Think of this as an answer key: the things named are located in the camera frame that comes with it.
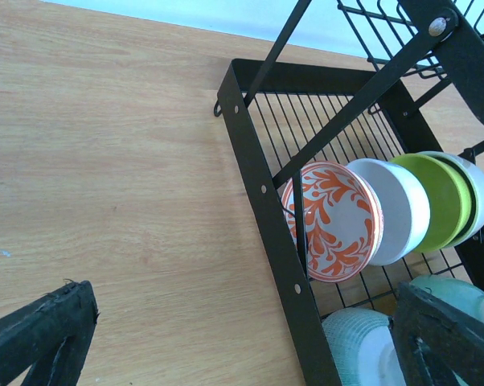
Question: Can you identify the pale green celadon bowl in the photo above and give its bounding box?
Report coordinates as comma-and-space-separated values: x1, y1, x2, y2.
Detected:
322, 308, 406, 386
410, 275, 484, 323

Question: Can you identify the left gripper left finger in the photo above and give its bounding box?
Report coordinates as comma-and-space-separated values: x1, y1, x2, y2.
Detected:
0, 281, 99, 385

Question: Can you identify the white bowl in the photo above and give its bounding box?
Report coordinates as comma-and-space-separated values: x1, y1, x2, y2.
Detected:
347, 158, 430, 266
420, 150, 484, 247

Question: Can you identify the red patterned bowl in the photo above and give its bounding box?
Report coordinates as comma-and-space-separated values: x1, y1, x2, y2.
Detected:
301, 161, 384, 283

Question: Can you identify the black wire dish rack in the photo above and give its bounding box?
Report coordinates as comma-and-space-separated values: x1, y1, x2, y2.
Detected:
214, 1, 484, 385

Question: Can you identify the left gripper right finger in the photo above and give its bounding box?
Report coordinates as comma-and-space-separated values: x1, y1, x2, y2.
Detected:
390, 282, 484, 385

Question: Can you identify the lime green bowl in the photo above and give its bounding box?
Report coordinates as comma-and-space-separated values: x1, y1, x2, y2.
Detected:
392, 154, 472, 253

